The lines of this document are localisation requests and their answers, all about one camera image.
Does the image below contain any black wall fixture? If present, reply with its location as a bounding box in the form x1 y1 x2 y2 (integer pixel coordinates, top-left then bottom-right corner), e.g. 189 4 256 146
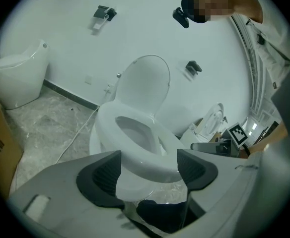
93 5 118 22

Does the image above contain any person's white shirt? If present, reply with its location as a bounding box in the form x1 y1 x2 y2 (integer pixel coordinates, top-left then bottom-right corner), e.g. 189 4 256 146
230 6 290 89

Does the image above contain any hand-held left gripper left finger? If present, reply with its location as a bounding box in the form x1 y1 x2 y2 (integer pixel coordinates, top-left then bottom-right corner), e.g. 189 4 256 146
75 150 126 210

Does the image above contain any white power cable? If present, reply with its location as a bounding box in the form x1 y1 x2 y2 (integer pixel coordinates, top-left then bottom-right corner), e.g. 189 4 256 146
55 109 100 165

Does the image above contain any black head-mounted camera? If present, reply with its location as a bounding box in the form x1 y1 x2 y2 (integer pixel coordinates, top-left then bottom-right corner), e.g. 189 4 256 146
172 6 191 29

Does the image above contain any white toilet bowl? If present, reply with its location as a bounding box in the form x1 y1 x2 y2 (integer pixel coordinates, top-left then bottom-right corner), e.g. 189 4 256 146
88 125 185 204

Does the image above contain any square-backed white toilet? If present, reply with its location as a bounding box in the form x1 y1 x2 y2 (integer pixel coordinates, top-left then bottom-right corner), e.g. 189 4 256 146
179 102 225 147

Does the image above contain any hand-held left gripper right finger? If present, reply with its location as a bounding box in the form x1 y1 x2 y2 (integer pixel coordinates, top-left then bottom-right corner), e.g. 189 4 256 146
176 148 218 191

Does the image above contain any white ceiling pipe run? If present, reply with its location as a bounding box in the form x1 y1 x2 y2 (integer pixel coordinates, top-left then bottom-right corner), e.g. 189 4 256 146
230 16 263 114

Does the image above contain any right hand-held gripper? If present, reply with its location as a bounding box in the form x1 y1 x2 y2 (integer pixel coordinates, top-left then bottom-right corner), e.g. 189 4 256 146
190 123 249 159

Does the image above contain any black wall shelf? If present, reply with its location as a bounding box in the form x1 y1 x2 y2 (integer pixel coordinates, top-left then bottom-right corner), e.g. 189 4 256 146
185 60 203 75

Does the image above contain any egg-shaped white toilet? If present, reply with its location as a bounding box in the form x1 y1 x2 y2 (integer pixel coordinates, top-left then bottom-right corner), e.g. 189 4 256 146
0 39 50 110

